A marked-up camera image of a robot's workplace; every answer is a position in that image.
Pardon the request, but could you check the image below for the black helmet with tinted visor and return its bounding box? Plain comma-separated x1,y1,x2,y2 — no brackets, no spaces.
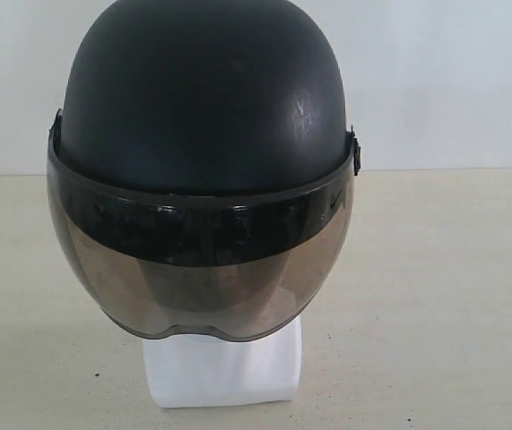
47,1,360,342

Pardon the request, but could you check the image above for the white mannequin head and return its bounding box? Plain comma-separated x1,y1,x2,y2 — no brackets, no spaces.
143,317,302,409

